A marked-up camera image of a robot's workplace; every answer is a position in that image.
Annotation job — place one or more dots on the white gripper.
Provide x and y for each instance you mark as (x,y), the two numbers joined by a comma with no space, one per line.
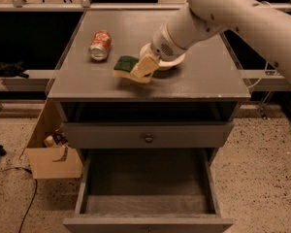
(160,47)

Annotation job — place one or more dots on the green and yellow sponge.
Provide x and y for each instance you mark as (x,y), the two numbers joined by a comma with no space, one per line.
(125,65)

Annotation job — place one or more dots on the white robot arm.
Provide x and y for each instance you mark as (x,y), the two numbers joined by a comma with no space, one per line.
(266,29)

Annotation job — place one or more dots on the grey drawer cabinet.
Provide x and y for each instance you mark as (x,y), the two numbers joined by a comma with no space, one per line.
(205,87)

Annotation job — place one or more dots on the round metal drawer knob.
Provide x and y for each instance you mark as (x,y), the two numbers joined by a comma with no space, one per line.
(148,138)

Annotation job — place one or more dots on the grey upper drawer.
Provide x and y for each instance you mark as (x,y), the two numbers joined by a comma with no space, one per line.
(183,135)

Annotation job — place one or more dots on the grey open middle drawer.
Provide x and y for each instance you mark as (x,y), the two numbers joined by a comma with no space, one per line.
(147,191)

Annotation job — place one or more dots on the white paper bowl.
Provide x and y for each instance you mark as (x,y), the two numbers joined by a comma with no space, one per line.
(163,65)

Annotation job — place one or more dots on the orange soda can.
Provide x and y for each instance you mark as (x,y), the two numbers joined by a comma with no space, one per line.
(100,46)

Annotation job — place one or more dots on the cardboard box with items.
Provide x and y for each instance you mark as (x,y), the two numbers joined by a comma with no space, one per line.
(47,159)

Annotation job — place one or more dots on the black object on ledge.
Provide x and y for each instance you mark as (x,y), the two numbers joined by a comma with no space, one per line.
(11,70)

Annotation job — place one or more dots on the metal frame rail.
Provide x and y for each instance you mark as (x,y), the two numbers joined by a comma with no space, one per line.
(73,7)

